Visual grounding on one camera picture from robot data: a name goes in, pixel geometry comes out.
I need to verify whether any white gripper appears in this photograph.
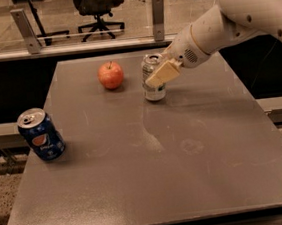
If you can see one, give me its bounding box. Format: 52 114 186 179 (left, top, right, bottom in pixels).
145 25 210 88

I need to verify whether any silver 7up can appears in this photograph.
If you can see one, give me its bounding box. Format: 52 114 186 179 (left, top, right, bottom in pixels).
141 53 166 101

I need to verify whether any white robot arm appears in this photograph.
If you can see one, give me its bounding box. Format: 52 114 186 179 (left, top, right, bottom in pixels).
146 0 282 88

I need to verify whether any blue Pepsi can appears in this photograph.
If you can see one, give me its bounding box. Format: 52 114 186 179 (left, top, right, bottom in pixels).
17 107 65 161

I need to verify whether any red apple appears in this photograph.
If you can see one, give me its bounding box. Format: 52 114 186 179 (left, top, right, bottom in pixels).
97 61 124 90

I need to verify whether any black office chair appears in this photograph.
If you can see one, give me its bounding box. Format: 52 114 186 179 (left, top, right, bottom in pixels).
73 0 125 42

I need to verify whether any black desk leg stand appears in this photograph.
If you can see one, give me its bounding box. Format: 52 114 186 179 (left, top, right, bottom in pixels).
27 0 70 46

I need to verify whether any middle metal railing bracket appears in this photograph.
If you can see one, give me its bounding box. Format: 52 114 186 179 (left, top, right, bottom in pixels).
151 0 165 42

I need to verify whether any metal railing bracket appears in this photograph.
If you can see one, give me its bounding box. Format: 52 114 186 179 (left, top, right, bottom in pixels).
151 0 165 42
11 8 42 55

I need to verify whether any left metal railing bracket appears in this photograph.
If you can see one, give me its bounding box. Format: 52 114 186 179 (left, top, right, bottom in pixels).
11 8 42 55

